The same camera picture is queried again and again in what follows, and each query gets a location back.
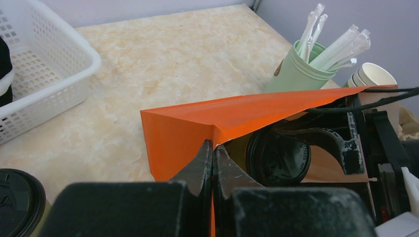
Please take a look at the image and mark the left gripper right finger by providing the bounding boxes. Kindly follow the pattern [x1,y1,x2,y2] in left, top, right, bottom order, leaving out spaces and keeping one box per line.
[213,146,376,237]

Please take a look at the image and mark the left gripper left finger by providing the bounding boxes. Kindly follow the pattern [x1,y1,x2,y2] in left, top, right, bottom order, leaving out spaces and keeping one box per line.
[40,140,212,237]

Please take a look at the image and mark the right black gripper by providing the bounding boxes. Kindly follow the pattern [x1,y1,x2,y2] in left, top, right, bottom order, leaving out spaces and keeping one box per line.
[273,109,419,223]

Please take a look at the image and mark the orange paper bag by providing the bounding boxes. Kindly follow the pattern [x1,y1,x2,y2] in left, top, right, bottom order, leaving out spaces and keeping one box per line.
[140,85,400,237]

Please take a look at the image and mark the cardboard cup carrier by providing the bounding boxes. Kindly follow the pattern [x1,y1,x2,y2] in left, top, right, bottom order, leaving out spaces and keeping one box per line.
[398,107,419,141]

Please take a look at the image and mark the stack of paper cups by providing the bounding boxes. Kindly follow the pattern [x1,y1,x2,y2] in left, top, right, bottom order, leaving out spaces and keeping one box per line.
[343,62,397,87]

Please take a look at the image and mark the green straw holder cup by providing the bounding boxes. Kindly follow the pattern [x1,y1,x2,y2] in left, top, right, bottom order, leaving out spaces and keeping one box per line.
[263,41,337,93]

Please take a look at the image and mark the white wrapped straws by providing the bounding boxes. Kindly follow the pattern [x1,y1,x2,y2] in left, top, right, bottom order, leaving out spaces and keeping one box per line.
[294,3,371,72]

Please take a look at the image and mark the white plastic basket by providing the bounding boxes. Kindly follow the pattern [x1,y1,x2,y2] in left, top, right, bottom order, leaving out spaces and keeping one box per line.
[0,0,101,143]

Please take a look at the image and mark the black white striped cloth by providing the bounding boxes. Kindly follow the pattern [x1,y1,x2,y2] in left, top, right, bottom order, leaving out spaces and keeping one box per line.
[0,38,14,107]

